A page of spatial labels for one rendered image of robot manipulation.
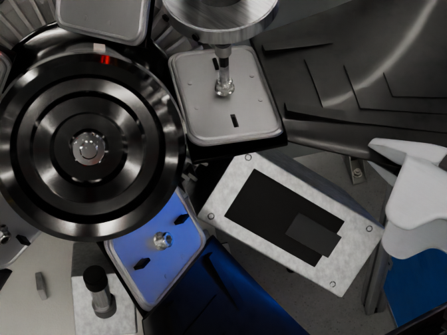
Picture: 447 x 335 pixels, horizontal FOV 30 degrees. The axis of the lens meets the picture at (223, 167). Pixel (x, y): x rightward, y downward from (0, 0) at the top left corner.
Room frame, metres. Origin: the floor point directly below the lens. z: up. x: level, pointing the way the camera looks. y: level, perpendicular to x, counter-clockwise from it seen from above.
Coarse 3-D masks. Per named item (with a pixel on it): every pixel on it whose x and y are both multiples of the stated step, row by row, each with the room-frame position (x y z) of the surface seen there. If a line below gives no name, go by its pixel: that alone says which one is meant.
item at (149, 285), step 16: (176, 192) 0.34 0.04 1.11; (176, 208) 0.33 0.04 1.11; (160, 224) 0.31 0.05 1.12; (192, 224) 0.32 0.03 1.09; (112, 240) 0.28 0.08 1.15; (128, 240) 0.29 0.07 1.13; (144, 240) 0.29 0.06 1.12; (176, 240) 0.30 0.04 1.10; (192, 240) 0.31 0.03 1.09; (112, 256) 0.27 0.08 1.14; (128, 256) 0.28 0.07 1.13; (144, 256) 0.28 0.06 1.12; (160, 256) 0.29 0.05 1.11; (176, 256) 0.29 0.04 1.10; (192, 256) 0.30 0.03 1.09; (128, 272) 0.27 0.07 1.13; (144, 272) 0.27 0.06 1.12; (160, 272) 0.28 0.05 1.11; (176, 272) 0.28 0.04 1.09; (144, 288) 0.26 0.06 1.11; (160, 288) 0.27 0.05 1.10; (144, 304) 0.25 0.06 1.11
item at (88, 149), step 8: (80, 136) 0.31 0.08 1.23; (88, 136) 0.31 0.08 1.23; (96, 136) 0.31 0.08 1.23; (72, 144) 0.30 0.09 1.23; (80, 144) 0.30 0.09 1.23; (88, 144) 0.30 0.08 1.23; (96, 144) 0.30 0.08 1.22; (104, 144) 0.30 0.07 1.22; (72, 152) 0.30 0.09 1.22; (80, 152) 0.30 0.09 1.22; (88, 152) 0.30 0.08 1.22; (96, 152) 0.30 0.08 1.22; (104, 152) 0.30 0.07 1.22; (80, 160) 0.30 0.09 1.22; (88, 160) 0.30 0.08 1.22; (96, 160) 0.30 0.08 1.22
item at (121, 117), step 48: (48, 48) 0.39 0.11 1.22; (144, 48) 0.42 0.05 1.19; (48, 96) 0.32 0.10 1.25; (96, 96) 0.32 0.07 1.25; (144, 96) 0.32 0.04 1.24; (0, 144) 0.30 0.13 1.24; (48, 144) 0.30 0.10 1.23; (144, 144) 0.31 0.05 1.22; (48, 192) 0.29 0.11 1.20; (96, 192) 0.28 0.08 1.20; (144, 192) 0.29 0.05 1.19; (96, 240) 0.26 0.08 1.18
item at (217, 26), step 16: (176, 0) 0.36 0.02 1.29; (192, 0) 0.36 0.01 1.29; (256, 0) 0.36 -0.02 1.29; (272, 0) 0.35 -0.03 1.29; (176, 16) 0.35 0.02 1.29; (192, 16) 0.35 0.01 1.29; (208, 16) 0.34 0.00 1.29; (224, 16) 0.34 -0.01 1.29; (240, 16) 0.34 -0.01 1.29; (256, 16) 0.34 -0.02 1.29; (272, 16) 0.35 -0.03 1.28; (192, 32) 0.34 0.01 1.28; (208, 32) 0.33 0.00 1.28; (224, 32) 0.33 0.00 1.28; (240, 32) 0.33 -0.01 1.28; (256, 32) 0.34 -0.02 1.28
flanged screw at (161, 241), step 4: (160, 232) 0.30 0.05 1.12; (164, 232) 0.30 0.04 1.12; (168, 232) 0.30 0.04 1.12; (156, 236) 0.30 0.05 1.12; (160, 236) 0.30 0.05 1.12; (164, 236) 0.30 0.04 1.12; (168, 236) 0.30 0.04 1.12; (156, 240) 0.30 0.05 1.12; (160, 240) 0.29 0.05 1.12; (164, 240) 0.29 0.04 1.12; (168, 240) 0.30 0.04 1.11; (172, 240) 0.30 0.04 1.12; (156, 244) 0.29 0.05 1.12; (160, 244) 0.29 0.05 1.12; (164, 244) 0.29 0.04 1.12; (168, 244) 0.29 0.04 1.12; (156, 248) 0.29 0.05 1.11; (160, 248) 0.29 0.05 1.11; (164, 248) 0.29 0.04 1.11
